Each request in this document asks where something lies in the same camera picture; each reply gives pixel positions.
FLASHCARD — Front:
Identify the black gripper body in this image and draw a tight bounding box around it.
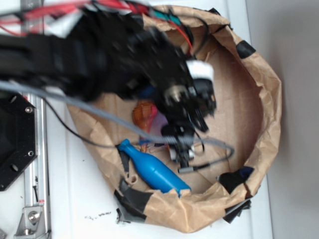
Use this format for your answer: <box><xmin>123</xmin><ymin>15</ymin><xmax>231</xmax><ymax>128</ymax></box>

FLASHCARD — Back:
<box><xmin>129</xmin><ymin>27</ymin><xmax>216</xmax><ymax>132</ymax></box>

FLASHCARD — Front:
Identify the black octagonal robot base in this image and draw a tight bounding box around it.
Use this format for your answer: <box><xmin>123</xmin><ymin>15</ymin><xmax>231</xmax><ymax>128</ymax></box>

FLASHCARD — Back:
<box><xmin>0</xmin><ymin>93</ymin><xmax>36</xmax><ymax>192</ymax></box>

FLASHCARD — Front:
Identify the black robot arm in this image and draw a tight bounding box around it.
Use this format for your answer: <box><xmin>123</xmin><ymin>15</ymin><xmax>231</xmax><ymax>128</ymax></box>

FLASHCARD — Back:
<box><xmin>0</xmin><ymin>10</ymin><xmax>216</xmax><ymax>132</ymax></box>

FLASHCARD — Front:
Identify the orange conch seashell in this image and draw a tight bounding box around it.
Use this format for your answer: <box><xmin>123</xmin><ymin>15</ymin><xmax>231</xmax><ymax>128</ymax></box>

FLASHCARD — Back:
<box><xmin>132</xmin><ymin>101</ymin><xmax>158</xmax><ymax>132</ymax></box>

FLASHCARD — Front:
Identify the blue plastic bottle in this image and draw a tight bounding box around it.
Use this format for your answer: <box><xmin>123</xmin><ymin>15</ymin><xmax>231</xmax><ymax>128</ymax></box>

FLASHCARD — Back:
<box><xmin>118</xmin><ymin>139</ymin><xmax>191</xmax><ymax>194</ymax></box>

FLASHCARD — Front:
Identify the brown paper bin liner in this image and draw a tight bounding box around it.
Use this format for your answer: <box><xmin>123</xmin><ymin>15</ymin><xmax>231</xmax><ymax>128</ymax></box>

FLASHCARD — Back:
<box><xmin>66</xmin><ymin>4</ymin><xmax>283</xmax><ymax>234</ymax></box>

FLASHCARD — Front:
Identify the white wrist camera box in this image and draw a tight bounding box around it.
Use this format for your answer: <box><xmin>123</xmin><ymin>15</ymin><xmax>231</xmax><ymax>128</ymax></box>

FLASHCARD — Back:
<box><xmin>186</xmin><ymin>60</ymin><xmax>214</xmax><ymax>82</ymax></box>

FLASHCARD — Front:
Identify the thin black cable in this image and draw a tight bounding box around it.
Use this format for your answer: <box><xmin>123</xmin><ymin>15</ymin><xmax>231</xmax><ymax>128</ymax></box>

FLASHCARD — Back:
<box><xmin>42</xmin><ymin>98</ymin><xmax>120</xmax><ymax>149</ymax></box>

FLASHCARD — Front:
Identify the grey cable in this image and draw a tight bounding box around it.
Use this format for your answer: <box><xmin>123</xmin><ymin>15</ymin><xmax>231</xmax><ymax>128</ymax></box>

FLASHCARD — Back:
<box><xmin>0</xmin><ymin>80</ymin><xmax>235</xmax><ymax>172</ymax></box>

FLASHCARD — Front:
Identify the red wire bundle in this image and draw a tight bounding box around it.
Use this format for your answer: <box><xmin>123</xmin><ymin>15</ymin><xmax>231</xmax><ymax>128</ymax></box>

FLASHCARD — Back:
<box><xmin>0</xmin><ymin>0</ymin><xmax>195</xmax><ymax>54</ymax></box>

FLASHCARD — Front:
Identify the aluminium extrusion rail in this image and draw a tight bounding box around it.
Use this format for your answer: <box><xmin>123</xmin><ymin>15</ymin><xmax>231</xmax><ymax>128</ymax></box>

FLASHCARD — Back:
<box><xmin>14</xmin><ymin>93</ymin><xmax>51</xmax><ymax>239</ymax></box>

